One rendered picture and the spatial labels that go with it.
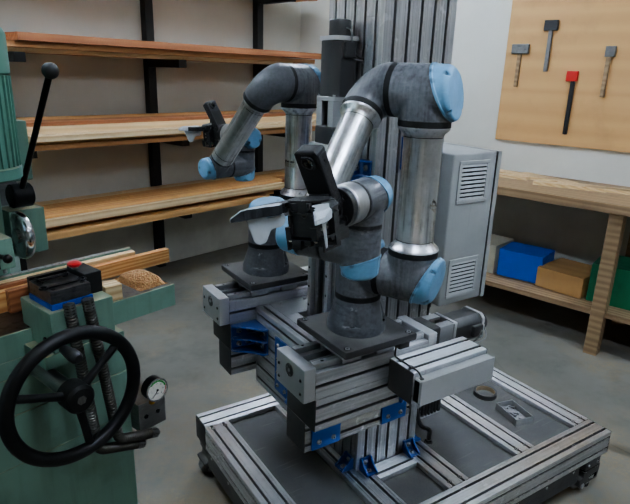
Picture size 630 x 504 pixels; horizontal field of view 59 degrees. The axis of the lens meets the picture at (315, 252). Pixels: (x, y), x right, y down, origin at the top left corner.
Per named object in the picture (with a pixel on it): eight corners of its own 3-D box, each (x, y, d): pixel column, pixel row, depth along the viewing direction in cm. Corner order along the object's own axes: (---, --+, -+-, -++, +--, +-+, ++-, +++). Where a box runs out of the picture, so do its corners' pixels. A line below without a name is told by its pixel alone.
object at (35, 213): (14, 257, 144) (8, 211, 141) (3, 251, 149) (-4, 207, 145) (50, 249, 151) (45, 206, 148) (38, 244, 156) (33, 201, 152)
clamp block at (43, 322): (52, 355, 114) (47, 315, 111) (22, 335, 122) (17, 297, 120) (117, 332, 125) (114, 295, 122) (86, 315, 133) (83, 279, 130)
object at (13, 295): (11, 313, 126) (8, 291, 124) (7, 311, 127) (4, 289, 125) (83, 293, 138) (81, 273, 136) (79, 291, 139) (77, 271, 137)
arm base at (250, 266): (275, 259, 194) (275, 231, 191) (297, 272, 182) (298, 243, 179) (235, 265, 186) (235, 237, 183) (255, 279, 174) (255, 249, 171)
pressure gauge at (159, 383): (148, 412, 141) (146, 384, 138) (139, 406, 143) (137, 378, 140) (169, 402, 145) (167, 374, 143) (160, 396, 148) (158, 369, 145)
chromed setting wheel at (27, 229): (29, 265, 139) (22, 216, 136) (7, 254, 147) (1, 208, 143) (41, 262, 142) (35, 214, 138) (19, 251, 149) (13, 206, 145)
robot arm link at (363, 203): (368, 181, 97) (328, 182, 101) (356, 185, 93) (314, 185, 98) (371, 223, 99) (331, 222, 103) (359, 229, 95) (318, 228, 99)
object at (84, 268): (51, 311, 113) (48, 286, 111) (27, 297, 120) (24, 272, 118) (111, 294, 123) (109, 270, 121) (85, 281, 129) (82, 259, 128)
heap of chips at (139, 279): (139, 291, 140) (139, 281, 140) (112, 279, 148) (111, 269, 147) (168, 283, 147) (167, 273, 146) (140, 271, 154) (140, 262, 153)
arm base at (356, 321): (361, 309, 154) (363, 275, 151) (397, 330, 142) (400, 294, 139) (315, 320, 147) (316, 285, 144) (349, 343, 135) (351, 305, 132)
